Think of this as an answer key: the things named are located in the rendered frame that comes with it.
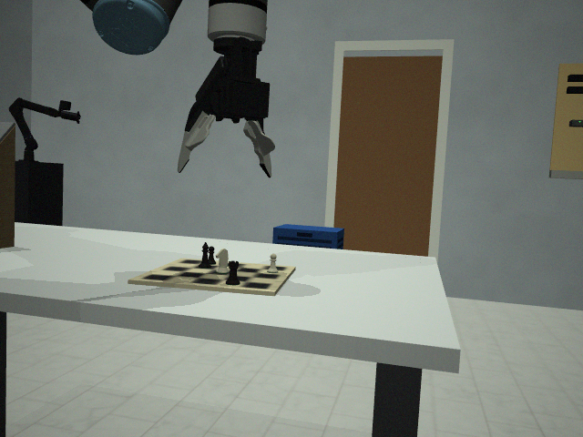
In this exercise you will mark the white pawn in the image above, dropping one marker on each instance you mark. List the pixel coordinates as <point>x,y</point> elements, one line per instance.
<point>272,268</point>

